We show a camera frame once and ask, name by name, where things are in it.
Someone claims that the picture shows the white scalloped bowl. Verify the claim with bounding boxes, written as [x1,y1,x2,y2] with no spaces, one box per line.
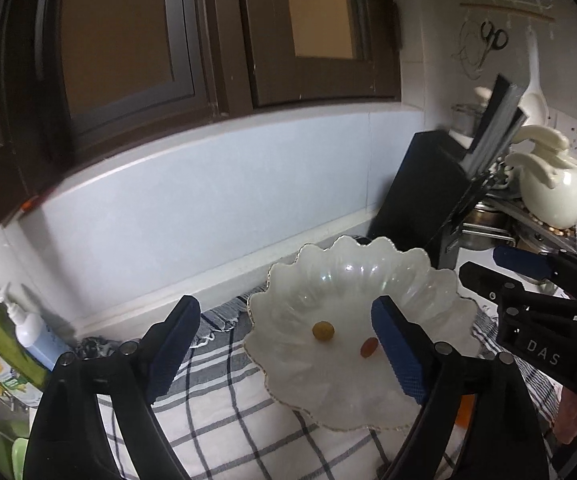
[242,235,482,432]

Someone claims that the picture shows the grey checked cloth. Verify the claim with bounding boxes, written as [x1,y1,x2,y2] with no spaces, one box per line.
[73,295,564,480]

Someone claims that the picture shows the green plastic item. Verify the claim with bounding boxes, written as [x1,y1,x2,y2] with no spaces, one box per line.
[8,437,32,480]

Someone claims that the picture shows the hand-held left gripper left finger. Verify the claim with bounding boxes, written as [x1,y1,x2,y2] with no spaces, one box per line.
[22,295,202,480]

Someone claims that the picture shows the white ceramic pot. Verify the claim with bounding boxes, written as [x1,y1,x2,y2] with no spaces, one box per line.
[503,125,577,226]

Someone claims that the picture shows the wooden hanging rod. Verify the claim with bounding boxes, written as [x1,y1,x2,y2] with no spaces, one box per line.
[461,1,555,23]

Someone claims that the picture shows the white ladle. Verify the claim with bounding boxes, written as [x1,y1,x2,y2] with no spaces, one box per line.
[516,30,549,127]

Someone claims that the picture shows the large steel pot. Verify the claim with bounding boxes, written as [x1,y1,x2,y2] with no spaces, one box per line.
[461,200,519,252]

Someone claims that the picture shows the grey knife handle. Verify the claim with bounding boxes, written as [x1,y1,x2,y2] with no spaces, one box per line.
[471,74,520,161]
[463,107,528,182]

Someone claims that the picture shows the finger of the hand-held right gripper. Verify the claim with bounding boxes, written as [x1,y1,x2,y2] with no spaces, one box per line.
[493,245,577,292]
[459,262,572,311]

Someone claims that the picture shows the black knife block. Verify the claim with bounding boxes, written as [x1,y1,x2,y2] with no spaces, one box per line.
[373,130,474,268]

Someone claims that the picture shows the person's right hand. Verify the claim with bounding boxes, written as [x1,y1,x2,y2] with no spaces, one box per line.
[556,387,577,446]

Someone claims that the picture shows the brown window frame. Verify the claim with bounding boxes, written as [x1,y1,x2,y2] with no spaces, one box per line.
[0,0,402,211]

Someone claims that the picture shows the wooden bead trivet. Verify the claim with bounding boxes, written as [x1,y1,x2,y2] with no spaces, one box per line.
[523,210,577,239]

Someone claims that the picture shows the white pump bottle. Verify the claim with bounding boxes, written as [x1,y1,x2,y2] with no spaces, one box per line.
[0,284,69,371]

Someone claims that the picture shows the white wall socket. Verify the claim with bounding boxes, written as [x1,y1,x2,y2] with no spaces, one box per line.
[553,112,577,153]

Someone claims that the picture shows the black knife handles row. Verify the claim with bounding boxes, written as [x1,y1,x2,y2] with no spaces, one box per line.
[449,170,499,233]

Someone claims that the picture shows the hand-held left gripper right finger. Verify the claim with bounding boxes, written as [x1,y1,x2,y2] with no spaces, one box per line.
[371,296,557,480]

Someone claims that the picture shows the black scissors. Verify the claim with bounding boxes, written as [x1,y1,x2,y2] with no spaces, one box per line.
[479,20,509,68]

